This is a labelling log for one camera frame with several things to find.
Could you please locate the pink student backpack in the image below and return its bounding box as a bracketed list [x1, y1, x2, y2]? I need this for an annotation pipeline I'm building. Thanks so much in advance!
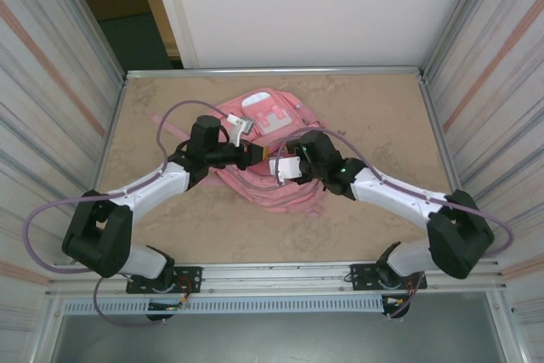
[148, 88, 328, 218]

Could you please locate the grey metal shelf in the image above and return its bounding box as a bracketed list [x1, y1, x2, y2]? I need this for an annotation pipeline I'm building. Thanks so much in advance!
[49, 314, 509, 363]

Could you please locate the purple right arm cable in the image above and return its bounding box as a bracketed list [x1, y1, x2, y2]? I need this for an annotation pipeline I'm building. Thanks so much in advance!
[274, 127, 515, 320]

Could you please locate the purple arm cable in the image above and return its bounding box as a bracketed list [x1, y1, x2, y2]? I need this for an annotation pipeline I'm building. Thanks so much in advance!
[23, 99, 233, 329]
[274, 127, 515, 320]

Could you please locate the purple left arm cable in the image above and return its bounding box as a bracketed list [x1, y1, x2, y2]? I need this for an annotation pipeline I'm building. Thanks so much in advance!
[23, 99, 233, 329]

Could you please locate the slim aluminium frame rail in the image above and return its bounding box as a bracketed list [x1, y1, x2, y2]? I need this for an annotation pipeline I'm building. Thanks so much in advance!
[124, 65, 422, 80]

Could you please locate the aluminium side rail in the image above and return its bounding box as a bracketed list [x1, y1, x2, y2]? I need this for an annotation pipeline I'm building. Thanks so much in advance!
[417, 72, 485, 260]
[70, 73, 129, 265]

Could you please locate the wide aluminium frame rail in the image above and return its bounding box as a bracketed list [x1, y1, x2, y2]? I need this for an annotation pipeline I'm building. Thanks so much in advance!
[45, 257, 509, 299]

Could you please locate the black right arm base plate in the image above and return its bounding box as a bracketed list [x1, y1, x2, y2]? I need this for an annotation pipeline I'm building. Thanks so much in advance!
[348, 263, 426, 292]

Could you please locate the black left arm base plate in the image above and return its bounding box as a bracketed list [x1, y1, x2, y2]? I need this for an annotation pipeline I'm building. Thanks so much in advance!
[126, 265, 203, 295]

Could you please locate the cream door frame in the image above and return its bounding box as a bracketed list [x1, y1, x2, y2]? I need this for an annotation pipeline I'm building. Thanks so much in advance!
[130, 0, 182, 70]

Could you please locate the grey slotted cable duct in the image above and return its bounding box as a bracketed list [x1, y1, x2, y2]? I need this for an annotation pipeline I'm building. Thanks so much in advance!
[62, 297, 386, 315]

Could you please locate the small circuit board with wires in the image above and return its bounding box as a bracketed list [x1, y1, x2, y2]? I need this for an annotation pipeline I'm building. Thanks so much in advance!
[147, 294, 189, 312]
[381, 294, 410, 309]

